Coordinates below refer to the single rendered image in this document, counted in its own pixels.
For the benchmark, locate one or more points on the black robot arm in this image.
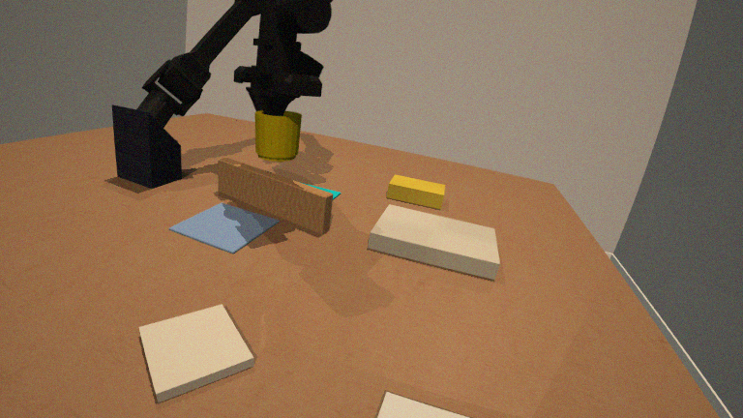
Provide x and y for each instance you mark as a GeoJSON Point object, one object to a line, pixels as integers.
{"type": "Point", "coordinates": [185, 75]}

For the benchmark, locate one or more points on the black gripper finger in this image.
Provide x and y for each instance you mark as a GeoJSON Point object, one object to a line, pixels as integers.
{"type": "Point", "coordinates": [275, 104]}
{"type": "Point", "coordinates": [254, 94]}

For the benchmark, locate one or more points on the yellow rectangular block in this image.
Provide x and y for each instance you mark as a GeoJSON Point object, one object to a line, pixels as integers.
{"type": "Point", "coordinates": [416, 191]}

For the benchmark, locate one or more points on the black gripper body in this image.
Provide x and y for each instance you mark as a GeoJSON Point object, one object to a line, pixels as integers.
{"type": "Point", "coordinates": [273, 69]}

